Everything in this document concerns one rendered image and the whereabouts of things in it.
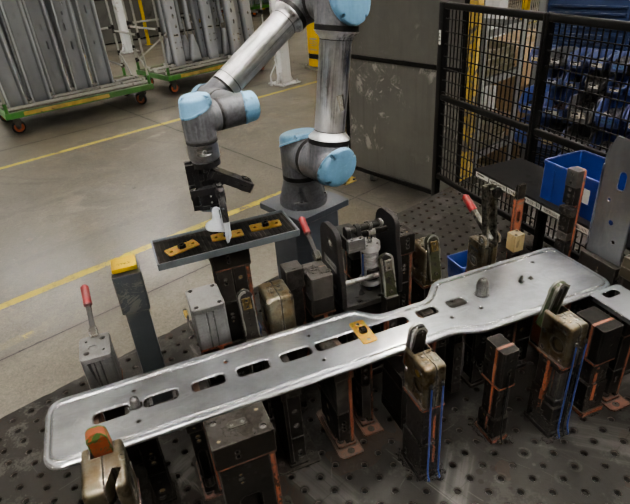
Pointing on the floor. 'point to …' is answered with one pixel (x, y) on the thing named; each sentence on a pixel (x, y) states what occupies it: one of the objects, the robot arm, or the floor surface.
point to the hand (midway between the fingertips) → (226, 230)
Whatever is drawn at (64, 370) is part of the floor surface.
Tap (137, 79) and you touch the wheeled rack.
